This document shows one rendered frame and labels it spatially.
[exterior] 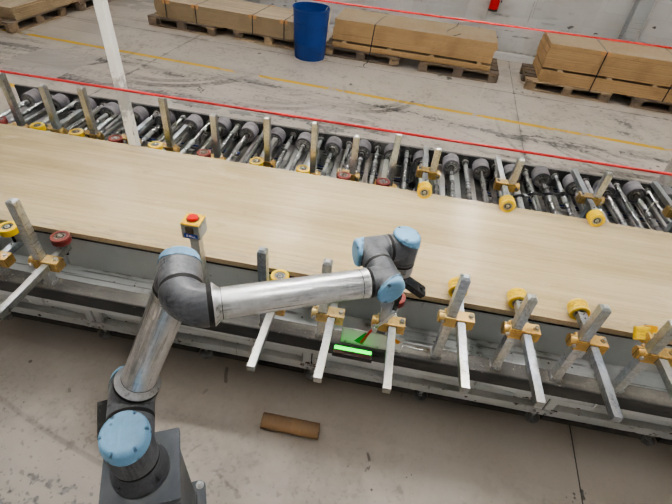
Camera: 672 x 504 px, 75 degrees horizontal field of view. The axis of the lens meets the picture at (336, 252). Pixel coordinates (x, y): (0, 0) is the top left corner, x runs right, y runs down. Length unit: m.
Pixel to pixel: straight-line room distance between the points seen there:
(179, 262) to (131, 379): 0.50
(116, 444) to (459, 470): 1.65
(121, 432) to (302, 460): 1.08
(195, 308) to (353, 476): 1.49
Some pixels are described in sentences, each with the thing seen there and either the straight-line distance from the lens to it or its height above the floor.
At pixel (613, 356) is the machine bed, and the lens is 2.39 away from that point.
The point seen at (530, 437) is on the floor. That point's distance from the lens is 2.78.
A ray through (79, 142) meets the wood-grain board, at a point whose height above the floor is 0.90.
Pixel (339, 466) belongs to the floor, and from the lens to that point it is 2.42.
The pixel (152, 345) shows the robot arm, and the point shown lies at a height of 1.11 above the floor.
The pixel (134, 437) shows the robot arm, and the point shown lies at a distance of 1.58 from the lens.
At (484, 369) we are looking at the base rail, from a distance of 2.00.
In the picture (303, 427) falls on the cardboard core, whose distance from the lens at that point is 2.40.
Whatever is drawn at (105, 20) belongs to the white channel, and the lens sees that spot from 2.66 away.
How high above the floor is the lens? 2.23
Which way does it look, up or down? 41 degrees down
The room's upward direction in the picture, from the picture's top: 6 degrees clockwise
